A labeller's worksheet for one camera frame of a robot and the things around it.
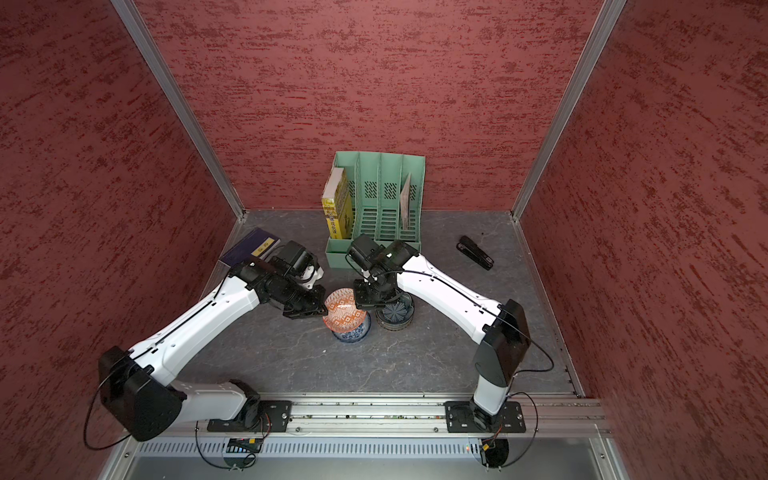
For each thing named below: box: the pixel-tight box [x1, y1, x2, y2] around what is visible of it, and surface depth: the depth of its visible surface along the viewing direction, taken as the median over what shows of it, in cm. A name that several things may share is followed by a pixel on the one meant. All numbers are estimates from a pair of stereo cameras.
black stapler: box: [456, 235, 494, 271], surface depth 108 cm
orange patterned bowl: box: [322, 287, 366, 333], surface depth 79 cm
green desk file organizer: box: [325, 151, 426, 269], surface depth 113 cm
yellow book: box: [322, 167, 353, 240], surface depth 94 cm
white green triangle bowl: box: [375, 315, 414, 332], surface depth 85 cm
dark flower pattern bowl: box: [375, 294, 415, 331], surface depth 87 cm
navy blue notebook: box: [220, 227, 281, 267], surface depth 109 cm
